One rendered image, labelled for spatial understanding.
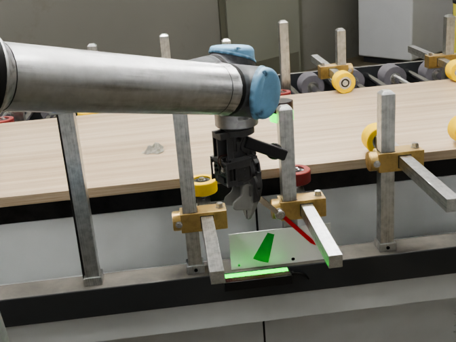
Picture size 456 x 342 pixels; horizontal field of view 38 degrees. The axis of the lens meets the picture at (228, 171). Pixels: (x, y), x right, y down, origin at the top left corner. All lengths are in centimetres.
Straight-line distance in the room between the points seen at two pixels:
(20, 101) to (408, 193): 136
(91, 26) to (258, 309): 419
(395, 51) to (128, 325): 597
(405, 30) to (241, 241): 580
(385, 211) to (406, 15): 564
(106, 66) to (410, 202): 127
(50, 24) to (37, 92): 468
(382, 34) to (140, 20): 281
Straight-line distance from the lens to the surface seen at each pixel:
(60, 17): 555
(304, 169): 175
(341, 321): 212
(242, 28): 664
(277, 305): 180
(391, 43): 743
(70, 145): 158
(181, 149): 157
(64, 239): 191
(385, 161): 167
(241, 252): 168
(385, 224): 174
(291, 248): 170
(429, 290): 190
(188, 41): 627
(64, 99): 87
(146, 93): 95
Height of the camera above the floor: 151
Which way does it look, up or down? 20 degrees down
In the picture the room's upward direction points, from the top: 5 degrees counter-clockwise
